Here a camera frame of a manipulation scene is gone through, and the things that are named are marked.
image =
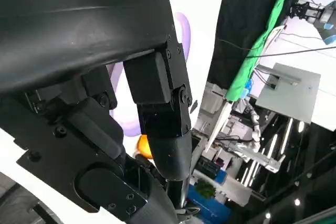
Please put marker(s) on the blue box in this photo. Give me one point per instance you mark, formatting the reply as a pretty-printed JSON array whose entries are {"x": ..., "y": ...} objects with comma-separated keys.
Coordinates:
[{"x": 210, "y": 208}]

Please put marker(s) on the lilac plate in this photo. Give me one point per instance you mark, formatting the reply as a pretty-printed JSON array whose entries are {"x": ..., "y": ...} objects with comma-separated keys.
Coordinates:
[{"x": 183, "y": 31}]

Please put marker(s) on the green plant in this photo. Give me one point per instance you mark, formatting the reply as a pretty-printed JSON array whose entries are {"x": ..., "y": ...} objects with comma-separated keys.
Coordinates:
[{"x": 206, "y": 188}]

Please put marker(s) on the aluminium bracket rail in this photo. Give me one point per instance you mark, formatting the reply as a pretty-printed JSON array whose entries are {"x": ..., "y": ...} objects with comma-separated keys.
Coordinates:
[{"x": 270, "y": 162}]

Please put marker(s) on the green cloth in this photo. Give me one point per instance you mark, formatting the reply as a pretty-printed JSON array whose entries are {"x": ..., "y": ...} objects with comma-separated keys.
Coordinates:
[{"x": 244, "y": 74}]

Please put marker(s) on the orange toy bread roll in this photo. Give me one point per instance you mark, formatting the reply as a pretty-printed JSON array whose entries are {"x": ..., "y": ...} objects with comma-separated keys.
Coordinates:
[{"x": 143, "y": 145}]

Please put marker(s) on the white cabinet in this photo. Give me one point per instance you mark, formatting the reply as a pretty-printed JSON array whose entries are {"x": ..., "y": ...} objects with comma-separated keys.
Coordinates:
[{"x": 212, "y": 100}]

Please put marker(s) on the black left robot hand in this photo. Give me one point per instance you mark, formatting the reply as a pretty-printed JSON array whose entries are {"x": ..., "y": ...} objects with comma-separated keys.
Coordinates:
[{"x": 65, "y": 37}]

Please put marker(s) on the grey flat panel box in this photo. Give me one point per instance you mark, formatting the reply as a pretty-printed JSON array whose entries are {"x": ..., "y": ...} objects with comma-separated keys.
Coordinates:
[{"x": 288, "y": 95}]

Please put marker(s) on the black background robot gripper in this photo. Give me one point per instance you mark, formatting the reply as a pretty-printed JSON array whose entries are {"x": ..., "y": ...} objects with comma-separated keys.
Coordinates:
[{"x": 307, "y": 11}]

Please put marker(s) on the black curtain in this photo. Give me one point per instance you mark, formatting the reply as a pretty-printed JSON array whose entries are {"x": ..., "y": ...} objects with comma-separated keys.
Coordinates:
[{"x": 236, "y": 11}]

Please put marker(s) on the long white board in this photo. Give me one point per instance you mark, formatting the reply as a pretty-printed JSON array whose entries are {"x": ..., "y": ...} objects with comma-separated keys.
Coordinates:
[{"x": 219, "y": 127}]

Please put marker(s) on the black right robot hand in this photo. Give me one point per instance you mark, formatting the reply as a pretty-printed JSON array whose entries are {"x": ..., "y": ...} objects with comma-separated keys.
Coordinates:
[{"x": 178, "y": 192}]

